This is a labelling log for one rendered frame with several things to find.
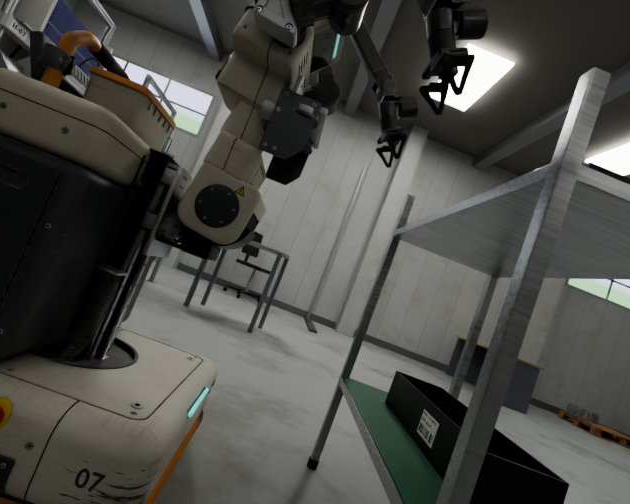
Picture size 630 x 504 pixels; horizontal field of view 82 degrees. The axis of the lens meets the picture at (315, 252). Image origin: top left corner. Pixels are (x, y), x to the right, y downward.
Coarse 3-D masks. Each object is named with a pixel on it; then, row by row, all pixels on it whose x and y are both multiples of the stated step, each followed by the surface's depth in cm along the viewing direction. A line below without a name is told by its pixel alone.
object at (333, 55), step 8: (320, 24) 90; (328, 24) 91; (320, 32) 92; (328, 32) 94; (320, 40) 95; (328, 40) 97; (336, 40) 99; (320, 48) 99; (328, 48) 101; (336, 48) 103; (312, 56) 101; (320, 56) 103; (328, 56) 105; (336, 56) 107; (312, 64) 105; (320, 64) 107; (328, 64) 110; (312, 72) 110
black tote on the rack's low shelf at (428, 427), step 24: (408, 384) 110; (432, 384) 124; (408, 408) 104; (432, 408) 91; (456, 408) 110; (408, 432) 98; (432, 432) 87; (456, 432) 77; (432, 456) 83; (504, 456) 84; (528, 456) 78; (480, 480) 66; (504, 480) 66; (528, 480) 67; (552, 480) 67
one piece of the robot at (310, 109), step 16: (288, 96) 86; (304, 96) 86; (272, 112) 85; (288, 112) 86; (304, 112) 85; (320, 112) 87; (272, 128) 85; (288, 128) 85; (304, 128) 86; (320, 128) 96; (272, 144) 85; (288, 144) 85; (304, 144) 85; (272, 160) 110; (288, 160) 111; (304, 160) 111; (272, 176) 110; (288, 176) 110
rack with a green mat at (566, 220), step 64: (576, 128) 54; (512, 192) 65; (576, 192) 57; (384, 256) 142; (448, 256) 139; (512, 256) 106; (576, 256) 85; (512, 320) 52; (320, 448) 133; (384, 448) 81
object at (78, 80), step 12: (36, 36) 82; (36, 48) 82; (48, 48) 78; (36, 60) 82; (48, 60) 78; (60, 60) 79; (72, 60) 80; (36, 72) 82; (72, 72) 93; (60, 84) 88; (72, 84) 89; (84, 84) 98
